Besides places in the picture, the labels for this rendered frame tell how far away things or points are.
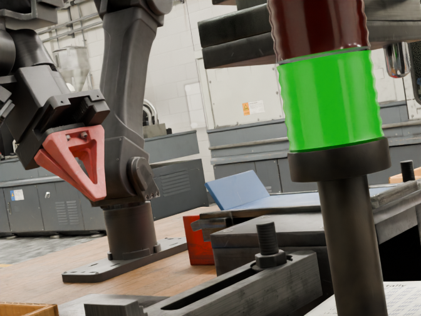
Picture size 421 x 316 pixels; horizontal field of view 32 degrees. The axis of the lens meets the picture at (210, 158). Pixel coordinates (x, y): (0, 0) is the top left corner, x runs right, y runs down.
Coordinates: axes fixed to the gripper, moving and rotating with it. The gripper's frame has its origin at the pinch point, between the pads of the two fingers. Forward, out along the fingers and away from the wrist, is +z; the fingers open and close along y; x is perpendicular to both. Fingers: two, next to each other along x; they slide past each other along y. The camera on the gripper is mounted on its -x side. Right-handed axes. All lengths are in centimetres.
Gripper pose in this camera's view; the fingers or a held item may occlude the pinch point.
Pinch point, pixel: (96, 192)
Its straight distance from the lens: 77.5
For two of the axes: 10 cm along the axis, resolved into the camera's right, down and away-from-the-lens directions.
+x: 6.9, -1.8, 7.0
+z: 5.1, 8.2, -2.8
